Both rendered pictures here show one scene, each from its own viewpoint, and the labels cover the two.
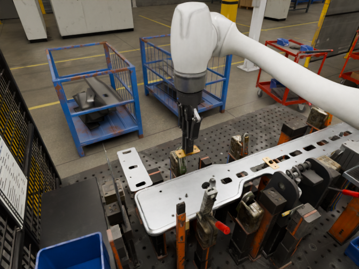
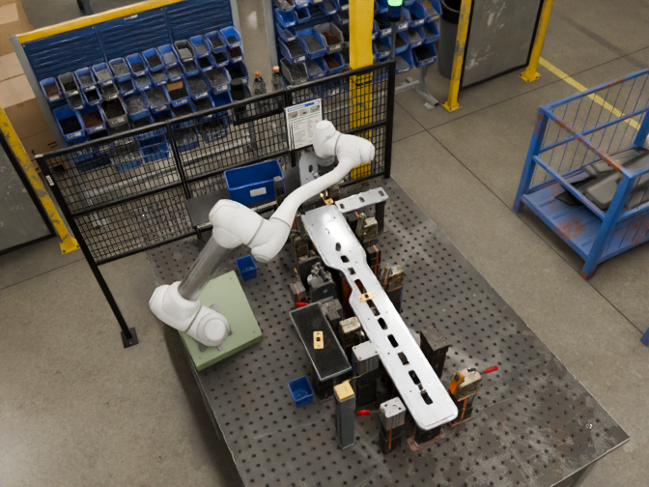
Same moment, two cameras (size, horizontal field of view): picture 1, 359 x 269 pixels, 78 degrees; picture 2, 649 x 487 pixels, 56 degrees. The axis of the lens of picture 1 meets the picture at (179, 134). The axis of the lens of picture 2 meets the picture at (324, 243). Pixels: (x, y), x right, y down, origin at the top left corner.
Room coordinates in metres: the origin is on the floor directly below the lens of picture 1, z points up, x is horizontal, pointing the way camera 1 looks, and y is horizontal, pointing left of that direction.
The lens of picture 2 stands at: (0.77, -2.22, 3.34)
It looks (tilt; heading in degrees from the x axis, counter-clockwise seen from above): 48 degrees down; 95
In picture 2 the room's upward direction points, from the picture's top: 3 degrees counter-clockwise
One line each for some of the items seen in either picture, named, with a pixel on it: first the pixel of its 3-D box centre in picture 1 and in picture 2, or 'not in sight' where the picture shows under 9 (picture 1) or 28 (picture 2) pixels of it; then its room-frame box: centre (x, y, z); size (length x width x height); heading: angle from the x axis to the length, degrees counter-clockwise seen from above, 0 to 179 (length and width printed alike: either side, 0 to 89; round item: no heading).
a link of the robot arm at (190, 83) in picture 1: (189, 78); (324, 156); (0.60, -0.03, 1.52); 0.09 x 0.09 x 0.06
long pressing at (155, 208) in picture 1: (272, 161); (370, 300); (0.81, -0.47, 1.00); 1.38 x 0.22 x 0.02; 115
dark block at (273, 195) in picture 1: (261, 228); not in sight; (0.51, -0.34, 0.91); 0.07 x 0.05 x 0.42; 25
